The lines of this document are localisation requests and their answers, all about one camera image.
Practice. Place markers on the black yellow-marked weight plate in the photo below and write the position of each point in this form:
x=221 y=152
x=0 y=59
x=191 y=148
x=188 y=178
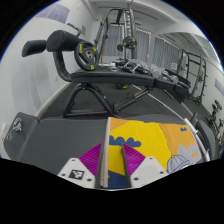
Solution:
x=86 y=56

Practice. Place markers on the small brown wall sign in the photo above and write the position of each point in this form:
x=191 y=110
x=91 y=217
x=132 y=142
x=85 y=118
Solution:
x=83 y=30

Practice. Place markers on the white wall socket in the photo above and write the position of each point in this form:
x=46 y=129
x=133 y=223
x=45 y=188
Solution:
x=2 y=131

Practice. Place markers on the black padded seat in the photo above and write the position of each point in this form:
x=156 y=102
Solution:
x=208 y=135

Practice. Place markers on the black bench with leg rollers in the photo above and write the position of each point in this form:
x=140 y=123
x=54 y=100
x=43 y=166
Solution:
x=110 y=77

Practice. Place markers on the black weight plate on machine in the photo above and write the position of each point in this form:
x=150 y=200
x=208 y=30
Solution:
x=128 y=43

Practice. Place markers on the black flat padded bench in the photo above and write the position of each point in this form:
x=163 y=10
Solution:
x=60 y=140

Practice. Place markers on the chrome dumbbell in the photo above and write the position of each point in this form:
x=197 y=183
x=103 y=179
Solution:
x=159 y=74
x=173 y=79

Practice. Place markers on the pair of purple wall posters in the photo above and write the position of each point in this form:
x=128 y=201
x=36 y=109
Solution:
x=220 y=87

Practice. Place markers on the yellow orange printed towel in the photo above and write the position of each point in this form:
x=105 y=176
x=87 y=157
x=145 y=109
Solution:
x=150 y=140

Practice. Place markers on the black yellow small exercise machines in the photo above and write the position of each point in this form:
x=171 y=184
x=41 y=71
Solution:
x=216 y=116

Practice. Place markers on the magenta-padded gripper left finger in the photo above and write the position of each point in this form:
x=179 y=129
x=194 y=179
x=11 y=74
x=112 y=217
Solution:
x=89 y=160

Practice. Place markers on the chrome barbell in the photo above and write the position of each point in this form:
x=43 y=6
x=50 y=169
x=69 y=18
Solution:
x=201 y=136

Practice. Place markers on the black power rack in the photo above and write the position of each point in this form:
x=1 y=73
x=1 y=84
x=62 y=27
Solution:
x=196 y=78

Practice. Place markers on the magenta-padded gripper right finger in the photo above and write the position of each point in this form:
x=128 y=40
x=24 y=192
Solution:
x=135 y=159

